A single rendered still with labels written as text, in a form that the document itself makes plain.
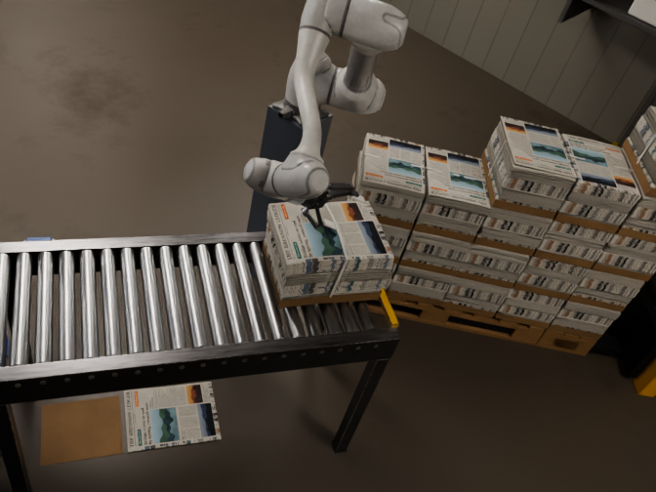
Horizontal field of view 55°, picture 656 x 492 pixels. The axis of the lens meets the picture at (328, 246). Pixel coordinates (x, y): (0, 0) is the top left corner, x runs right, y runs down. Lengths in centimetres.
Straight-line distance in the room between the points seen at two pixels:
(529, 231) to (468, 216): 30
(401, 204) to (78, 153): 203
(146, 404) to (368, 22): 178
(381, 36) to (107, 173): 224
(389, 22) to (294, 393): 168
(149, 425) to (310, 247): 114
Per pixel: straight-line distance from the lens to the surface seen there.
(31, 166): 394
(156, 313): 212
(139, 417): 282
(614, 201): 298
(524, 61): 584
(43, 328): 210
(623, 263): 324
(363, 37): 205
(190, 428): 280
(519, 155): 282
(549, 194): 289
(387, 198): 281
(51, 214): 363
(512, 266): 313
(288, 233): 209
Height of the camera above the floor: 245
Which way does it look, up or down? 43 degrees down
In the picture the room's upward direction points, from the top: 17 degrees clockwise
